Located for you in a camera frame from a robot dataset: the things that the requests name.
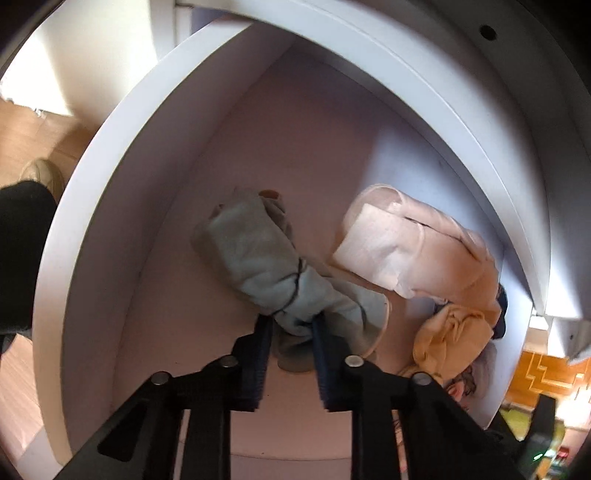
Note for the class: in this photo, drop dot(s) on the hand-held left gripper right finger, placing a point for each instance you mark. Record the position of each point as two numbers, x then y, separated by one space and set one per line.
323 364

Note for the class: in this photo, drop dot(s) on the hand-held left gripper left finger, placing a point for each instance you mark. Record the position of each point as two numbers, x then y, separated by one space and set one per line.
258 360

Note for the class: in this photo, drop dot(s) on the grey cloth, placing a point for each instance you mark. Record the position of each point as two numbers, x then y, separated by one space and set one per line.
258 258

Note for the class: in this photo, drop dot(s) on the blue lace underwear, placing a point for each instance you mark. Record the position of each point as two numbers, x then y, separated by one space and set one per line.
501 323

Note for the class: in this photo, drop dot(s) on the white drawer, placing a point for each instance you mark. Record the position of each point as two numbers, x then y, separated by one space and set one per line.
323 138

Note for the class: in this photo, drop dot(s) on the white printed cloth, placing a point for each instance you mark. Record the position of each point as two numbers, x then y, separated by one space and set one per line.
461 387

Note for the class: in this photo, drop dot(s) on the cream yellow cloth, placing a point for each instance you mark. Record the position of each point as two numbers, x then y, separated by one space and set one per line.
448 341

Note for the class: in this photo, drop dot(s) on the beige pink garment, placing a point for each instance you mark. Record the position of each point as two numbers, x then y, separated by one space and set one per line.
415 249

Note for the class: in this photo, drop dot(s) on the person's left leg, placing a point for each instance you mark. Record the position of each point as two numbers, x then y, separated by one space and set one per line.
23 254

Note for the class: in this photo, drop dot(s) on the person's left beige shoe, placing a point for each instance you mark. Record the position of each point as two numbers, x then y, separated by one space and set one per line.
44 173

